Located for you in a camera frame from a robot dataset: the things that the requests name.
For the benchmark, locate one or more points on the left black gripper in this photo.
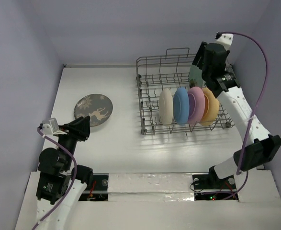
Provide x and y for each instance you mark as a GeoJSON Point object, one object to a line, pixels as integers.
{"type": "Point", "coordinates": [79, 127]}

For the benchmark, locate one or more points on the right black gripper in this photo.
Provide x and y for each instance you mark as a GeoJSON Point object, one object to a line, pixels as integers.
{"type": "Point", "coordinates": [203, 65]}

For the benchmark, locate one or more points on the mint green flower plate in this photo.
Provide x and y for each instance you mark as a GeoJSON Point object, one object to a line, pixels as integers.
{"type": "Point", "coordinates": [195, 77]}

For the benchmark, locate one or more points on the grey reindeer snowflake plate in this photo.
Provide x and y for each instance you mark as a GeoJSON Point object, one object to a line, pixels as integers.
{"type": "Point", "coordinates": [97, 106]}

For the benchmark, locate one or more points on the pink plate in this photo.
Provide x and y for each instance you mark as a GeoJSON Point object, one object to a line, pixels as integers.
{"type": "Point", "coordinates": [196, 104]}

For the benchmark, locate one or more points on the yellow orange plate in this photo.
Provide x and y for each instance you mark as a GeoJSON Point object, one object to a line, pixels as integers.
{"type": "Point", "coordinates": [211, 108]}

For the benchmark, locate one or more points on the light blue plate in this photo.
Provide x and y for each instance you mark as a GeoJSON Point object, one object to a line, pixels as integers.
{"type": "Point", "coordinates": [181, 106]}

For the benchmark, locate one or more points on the cream white plate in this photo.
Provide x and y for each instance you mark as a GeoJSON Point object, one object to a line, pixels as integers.
{"type": "Point", "coordinates": [166, 107]}

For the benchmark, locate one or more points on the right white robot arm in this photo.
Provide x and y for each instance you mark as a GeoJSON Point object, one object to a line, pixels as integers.
{"type": "Point", "coordinates": [259, 145]}

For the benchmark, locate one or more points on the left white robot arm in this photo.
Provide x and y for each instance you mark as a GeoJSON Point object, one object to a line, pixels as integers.
{"type": "Point", "coordinates": [61, 180]}

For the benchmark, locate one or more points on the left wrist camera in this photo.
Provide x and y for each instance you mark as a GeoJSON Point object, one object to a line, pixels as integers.
{"type": "Point", "coordinates": [51, 127]}

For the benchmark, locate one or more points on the grey wire dish rack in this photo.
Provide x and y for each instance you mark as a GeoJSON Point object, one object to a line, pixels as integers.
{"type": "Point", "coordinates": [168, 71]}

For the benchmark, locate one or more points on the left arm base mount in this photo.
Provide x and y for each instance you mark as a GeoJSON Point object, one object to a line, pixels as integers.
{"type": "Point", "coordinates": [98, 191]}

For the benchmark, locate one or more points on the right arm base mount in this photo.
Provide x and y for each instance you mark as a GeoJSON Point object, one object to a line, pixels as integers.
{"type": "Point", "coordinates": [204, 189]}

